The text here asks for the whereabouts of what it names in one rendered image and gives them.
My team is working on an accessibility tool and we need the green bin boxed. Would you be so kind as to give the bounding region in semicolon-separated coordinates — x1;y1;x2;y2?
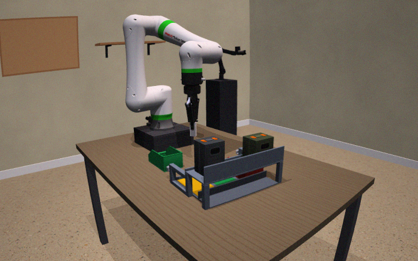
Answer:
148;146;183;172

